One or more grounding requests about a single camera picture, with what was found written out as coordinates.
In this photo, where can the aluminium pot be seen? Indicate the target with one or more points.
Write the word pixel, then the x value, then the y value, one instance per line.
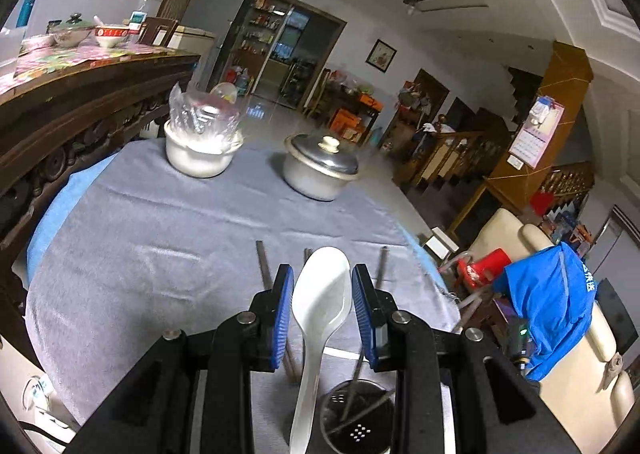
pixel 315 184

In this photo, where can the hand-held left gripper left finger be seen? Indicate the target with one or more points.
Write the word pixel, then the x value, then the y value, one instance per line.
pixel 281 319

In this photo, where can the grey refrigerator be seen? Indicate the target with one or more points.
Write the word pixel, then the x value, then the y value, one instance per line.
pixel 220 8

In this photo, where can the black perforated utensil holder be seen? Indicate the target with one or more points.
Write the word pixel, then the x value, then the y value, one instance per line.
pixel 360 436

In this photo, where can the red and white bowl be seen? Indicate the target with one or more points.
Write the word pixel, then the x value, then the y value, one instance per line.
pixel 111 36

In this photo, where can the floral checked table cover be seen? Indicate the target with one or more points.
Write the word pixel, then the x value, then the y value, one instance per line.
pixel 75 56

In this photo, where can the pendant ceiling lamp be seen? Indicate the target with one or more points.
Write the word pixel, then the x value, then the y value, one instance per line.
pixel 411 7

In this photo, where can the carved wooden sideboard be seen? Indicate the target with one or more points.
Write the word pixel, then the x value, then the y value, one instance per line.
pixel 75 98

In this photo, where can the small white floor fan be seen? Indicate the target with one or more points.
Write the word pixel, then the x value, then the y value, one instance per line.
pixel 227 91

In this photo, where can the grey tablecloth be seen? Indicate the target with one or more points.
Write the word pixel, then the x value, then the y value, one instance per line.
pixel 175 234

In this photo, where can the orange cardboard boxes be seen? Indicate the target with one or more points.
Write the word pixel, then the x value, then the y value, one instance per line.
pixel 345 121

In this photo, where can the red plastic stool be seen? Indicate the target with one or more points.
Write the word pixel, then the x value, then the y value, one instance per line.
pixel 487 266

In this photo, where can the white chest freezer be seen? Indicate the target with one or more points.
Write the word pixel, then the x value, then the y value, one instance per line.
pixel 192 38

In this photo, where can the wall calendar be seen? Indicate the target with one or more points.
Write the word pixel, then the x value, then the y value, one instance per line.
pixel 535 133

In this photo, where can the aluminium pot lid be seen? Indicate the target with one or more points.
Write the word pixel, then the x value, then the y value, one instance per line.
pixel 320 156

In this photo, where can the white step block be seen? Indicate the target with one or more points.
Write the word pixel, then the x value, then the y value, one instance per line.
pixel 442 243

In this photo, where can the dark wooden side table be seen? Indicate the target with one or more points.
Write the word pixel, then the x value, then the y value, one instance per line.
pixel 345 98

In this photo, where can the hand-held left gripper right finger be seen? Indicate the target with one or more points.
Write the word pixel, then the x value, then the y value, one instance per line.
pixel 363 319

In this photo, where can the blue jacket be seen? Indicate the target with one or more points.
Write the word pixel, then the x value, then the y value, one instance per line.
pixel 550 294

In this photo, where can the clear plastic bag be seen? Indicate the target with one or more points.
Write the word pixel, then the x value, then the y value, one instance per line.
pixel 200 106

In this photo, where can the wooden stair railing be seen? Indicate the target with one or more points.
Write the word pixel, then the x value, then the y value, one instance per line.
pixel 450 153

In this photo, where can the pink bowl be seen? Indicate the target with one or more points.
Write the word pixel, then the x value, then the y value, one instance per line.
pixel 39 42

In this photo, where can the white plastic rice spoon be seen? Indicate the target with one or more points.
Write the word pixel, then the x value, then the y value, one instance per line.
pixel 322 294

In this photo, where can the shelf with bottles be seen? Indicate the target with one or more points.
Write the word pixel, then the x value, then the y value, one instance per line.
pixel 262 28

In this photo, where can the clear bottle with red cap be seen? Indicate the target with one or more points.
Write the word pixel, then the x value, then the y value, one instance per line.
pixel 141 8

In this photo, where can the framed wall picture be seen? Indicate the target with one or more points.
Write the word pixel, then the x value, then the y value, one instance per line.
pixel 381 55

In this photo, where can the bowl with glass lid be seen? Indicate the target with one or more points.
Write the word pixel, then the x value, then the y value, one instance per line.
pixel 70 36

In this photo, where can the beige armchair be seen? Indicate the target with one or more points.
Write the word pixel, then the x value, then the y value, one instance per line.
pixel 590 384

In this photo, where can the wooden chair back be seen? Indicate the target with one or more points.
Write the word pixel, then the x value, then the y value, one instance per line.
pixel 150 31

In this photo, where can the white power strip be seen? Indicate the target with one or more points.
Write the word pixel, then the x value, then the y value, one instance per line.
pixel 45 404

